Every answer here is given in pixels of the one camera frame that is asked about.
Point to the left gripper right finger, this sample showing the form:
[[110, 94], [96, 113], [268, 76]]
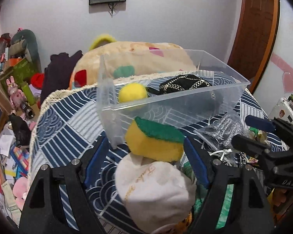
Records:
[[249, 209]]

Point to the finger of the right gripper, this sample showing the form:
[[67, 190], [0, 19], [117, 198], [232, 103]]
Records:
[[249, 146], [260, 123]]

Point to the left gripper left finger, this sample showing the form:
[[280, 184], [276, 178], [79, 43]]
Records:
[[43, 211]]

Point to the silver scrubbers plastic bag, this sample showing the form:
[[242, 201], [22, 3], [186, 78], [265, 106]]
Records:
[[219, 134]]

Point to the green knitted glove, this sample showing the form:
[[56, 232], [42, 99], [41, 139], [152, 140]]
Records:
[[201, 193]]

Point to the white drawstring pouch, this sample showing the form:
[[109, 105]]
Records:
[[156, 194]]

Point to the yellow green sponge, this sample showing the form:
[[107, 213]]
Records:
[[155, 140]]

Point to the white sticker suitcase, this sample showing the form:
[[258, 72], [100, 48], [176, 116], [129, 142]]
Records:
[[283, 109]]

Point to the blue white patterned tablecloth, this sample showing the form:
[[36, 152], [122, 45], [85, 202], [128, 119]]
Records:
[[70, 126]]

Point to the clear plastic storage box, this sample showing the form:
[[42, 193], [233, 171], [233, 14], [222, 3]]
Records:
[[199, 104]]

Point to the brown wooden door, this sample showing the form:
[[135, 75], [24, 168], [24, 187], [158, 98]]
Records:
[[255, 39]]

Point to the yellow pom-pom ball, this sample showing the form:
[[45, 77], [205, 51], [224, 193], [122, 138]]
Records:
[[132, 92]]

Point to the pink bunny toy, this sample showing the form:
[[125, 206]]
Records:
[[16, 95]]

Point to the green bottle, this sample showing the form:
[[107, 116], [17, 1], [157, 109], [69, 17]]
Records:
[[28, 93]]

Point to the red plush item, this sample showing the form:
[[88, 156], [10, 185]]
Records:
[[37, 80]]

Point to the dark purple garment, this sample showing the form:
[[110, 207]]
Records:
[[58, 73]]

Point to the green cardboard box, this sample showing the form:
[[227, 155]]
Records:
[[22, 71]]

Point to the beige patterned blanket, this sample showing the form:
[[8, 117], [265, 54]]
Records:
[[127, 58]]

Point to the grey green plush toy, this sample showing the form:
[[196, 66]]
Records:
[[25, 42]]

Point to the black gold chain pouch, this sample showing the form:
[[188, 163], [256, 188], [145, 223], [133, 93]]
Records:
[[179, 83]]

